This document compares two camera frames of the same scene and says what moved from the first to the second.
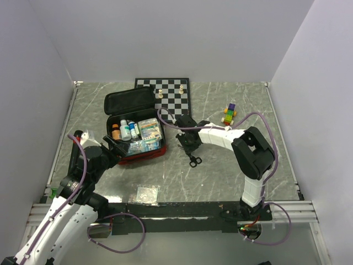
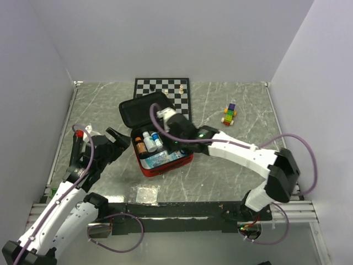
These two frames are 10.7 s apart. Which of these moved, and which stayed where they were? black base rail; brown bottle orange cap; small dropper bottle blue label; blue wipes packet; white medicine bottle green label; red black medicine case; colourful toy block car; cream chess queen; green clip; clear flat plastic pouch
Moved: red black medicine case; blue wipes packet; brown bottle orange cap; small dropper bottle blue label; white medicine bottle green label
Stayed: black base rail; clear flat plastic pouch; colourful toy block car; green clip; cream chess queen
